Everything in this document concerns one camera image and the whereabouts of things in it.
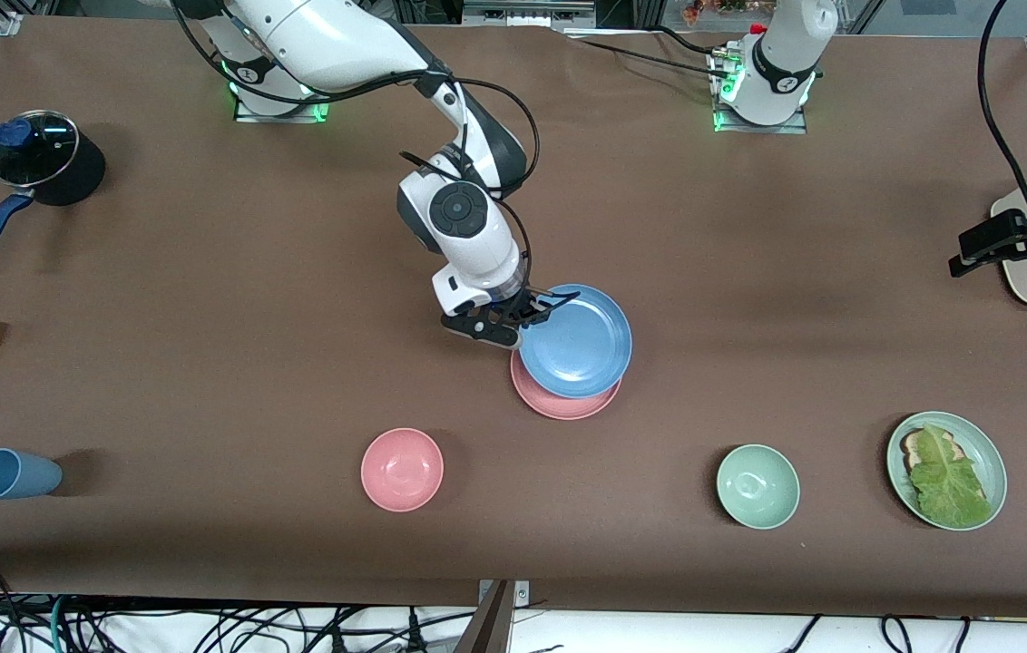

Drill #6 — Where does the blue plate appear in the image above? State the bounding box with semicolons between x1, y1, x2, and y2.
519;284;633;399

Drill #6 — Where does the pink plate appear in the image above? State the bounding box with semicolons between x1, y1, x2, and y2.
511;349;623;421

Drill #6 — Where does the brown table cover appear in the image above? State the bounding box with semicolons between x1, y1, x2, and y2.
0;14;1027;618

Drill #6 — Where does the pink bowl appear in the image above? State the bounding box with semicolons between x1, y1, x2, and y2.
361;428;445;513

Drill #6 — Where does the toast slice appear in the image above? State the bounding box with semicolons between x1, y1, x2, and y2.
900;428;959;474

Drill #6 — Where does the green plate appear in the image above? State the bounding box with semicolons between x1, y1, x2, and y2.
886;411;1008;531

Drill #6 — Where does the green lettuce leaf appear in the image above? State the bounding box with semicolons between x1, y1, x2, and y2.
908;424;993;529

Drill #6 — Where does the green bowl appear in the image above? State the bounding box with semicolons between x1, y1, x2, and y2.
717;443;801;531

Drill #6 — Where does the grey metal device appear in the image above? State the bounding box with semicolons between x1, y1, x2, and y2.
464;0;598;30

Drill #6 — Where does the glass lid with blue knob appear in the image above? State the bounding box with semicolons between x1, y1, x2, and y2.
0;111;80;189

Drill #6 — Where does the blue cup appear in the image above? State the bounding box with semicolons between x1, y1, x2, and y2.
0;448;63;502

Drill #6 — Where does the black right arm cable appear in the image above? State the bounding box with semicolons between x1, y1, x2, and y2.
171;0;540;300

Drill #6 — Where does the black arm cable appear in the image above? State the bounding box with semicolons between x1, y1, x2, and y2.
978;0;1027;250
171;0;540;300

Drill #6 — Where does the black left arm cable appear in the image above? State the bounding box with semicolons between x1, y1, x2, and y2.
978;0;1027;250

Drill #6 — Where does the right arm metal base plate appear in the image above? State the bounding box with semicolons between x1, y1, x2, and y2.
234;41;334;124

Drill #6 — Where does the black left base cable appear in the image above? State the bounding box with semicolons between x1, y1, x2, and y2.
568;25;732;78

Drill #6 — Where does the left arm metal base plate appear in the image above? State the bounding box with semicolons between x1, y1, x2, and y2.
711;50;809;135

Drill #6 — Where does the small metal bracket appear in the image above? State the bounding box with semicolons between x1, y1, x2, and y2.
477;580;531;605

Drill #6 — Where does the brown wooden post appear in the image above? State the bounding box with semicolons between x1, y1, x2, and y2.
455;580;514;653

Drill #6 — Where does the dark pot with blue handle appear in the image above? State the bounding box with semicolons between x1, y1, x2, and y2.
0;111;106;268

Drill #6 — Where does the green floor cable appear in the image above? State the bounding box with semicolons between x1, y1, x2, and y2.
46;597;74;653

